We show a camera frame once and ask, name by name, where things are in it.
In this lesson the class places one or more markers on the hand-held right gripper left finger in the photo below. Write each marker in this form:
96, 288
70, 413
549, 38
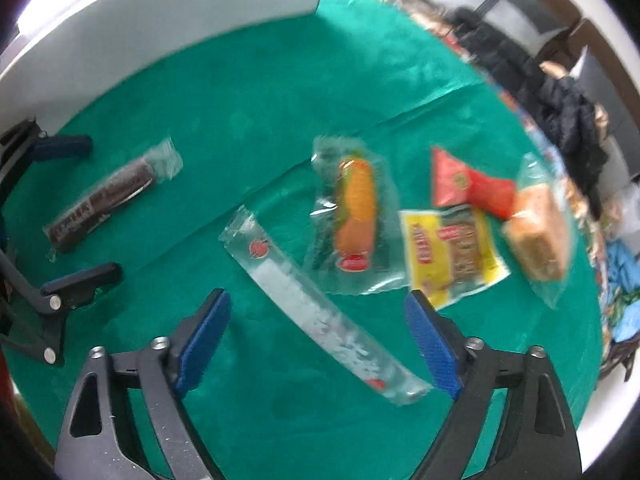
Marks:
205, 345

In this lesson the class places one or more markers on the clear packet with orange sausage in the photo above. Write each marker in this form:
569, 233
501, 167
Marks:
357, 205

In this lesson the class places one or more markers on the black puffer jacket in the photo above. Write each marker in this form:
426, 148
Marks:
565, 110

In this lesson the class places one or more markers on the brown headboard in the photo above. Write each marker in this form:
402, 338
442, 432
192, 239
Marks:
575, 35

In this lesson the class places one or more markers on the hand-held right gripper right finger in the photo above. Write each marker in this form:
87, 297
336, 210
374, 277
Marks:
432, 345

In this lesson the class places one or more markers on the blue cloth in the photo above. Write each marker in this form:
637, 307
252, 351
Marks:
622, 270

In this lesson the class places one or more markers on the red snack packet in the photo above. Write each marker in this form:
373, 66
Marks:
460, 180

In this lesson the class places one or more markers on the long clear white snack packet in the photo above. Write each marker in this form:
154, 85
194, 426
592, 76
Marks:
300, 300

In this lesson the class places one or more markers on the white cardboard box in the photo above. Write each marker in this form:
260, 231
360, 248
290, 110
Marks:
150, 25

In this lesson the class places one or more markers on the brown bar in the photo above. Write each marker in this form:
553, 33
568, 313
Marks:
100, 200

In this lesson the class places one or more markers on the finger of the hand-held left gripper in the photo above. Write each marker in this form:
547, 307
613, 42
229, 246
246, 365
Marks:
82, 280
65, 146

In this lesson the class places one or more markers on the grey white pillow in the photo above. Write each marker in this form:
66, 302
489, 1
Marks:
520, 15
617, 95

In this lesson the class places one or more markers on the bread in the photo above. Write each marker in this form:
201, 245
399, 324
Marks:
537, 230

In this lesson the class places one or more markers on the yellow snack packet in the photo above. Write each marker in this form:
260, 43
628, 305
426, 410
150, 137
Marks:
450, 255

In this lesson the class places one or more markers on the clear plastic bag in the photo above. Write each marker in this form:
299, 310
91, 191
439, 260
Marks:
622, 210

